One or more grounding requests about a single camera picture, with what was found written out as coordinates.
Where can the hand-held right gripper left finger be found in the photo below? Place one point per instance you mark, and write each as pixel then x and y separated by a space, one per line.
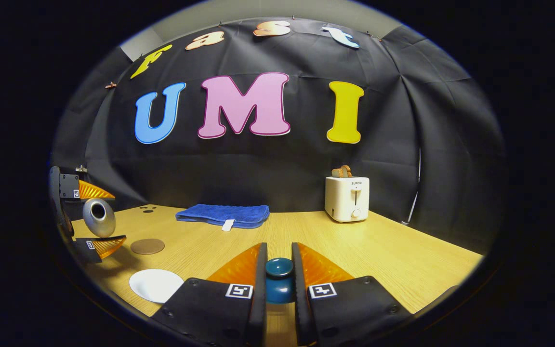
pixel 261 299

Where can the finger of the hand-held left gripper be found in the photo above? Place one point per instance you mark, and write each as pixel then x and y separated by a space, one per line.
pixel 89 250
pixel 70 185

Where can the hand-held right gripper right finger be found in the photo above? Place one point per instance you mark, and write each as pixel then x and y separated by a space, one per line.
pixel 298 299

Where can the silver green water bottle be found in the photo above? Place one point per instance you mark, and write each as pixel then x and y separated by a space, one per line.
pixel 99 219

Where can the teal teacup lid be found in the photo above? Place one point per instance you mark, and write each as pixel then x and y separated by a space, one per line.
pixel 279 270

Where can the round brown coaster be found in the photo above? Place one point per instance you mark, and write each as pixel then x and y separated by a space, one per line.
pixel 147 246

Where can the teal teacup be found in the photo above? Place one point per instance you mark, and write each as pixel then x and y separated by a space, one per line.
pixel 154 285

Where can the white clip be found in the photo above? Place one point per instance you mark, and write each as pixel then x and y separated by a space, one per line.
pixel 81 169

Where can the folded blue towel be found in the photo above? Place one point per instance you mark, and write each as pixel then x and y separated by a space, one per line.
pixel 219 214

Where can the white toaster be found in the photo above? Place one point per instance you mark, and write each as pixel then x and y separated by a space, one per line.
pixel 342 197

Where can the black backdrop cloth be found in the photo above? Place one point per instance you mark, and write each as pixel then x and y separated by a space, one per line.
pixel 258 168

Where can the toast slice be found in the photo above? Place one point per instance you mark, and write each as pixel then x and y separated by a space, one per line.
pixel 341 171

